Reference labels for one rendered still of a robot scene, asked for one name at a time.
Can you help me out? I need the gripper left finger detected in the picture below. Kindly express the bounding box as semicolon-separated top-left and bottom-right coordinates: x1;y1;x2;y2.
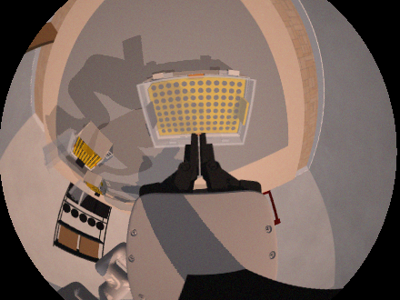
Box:
139;134;199;196

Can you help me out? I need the grey bench mat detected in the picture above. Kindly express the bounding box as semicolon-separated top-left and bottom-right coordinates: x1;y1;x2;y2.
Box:
55;0;288;203

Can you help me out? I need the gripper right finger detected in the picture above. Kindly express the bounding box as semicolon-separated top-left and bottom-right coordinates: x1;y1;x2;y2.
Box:
199;133;262;193

